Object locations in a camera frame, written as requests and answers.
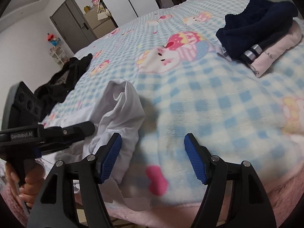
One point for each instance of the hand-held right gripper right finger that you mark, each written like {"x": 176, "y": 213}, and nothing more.
{"x": 194, "y": 159}

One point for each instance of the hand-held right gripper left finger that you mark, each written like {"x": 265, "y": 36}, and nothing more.
{"x": 111, "y": 158}

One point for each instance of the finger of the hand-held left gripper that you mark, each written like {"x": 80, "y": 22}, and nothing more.
{"x": 54, "y": 147}
{"x": 68, "y": 131}

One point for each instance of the white shirt with navy trim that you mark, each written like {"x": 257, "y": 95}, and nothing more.
{"x": 118, "y": 114}

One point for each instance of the person's left hand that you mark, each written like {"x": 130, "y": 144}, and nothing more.
{"x": 32, "y": 182}

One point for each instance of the black garment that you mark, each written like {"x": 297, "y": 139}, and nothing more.
{"x": 59, "y": 85}

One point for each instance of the blue checked cartoon blanket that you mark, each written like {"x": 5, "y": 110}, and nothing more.
{"x": 213, "y": 99}

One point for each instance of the pink fleece cloth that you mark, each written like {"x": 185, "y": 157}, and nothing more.
{"x": 280, "y": 194}

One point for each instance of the red and blue toy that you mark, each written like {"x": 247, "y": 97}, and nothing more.
{"x": 53, "y": 39}

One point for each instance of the grey door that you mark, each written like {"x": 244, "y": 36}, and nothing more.
{"x": 71, "y": 26}

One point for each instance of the beige cabinet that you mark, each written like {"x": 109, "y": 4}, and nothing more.
{"x": 102, "y": 27}

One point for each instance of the white bag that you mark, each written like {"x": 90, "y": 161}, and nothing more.
{"x": 104, "y": 14}

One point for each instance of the small pink toy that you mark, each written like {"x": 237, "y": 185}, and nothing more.
{"x": 96, "y": 2}

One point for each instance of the pale pink garment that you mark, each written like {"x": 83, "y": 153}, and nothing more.
{"x": 277, "y": 49}

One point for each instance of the navy garment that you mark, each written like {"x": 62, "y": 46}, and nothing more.
{"x": 251, "y": 23}

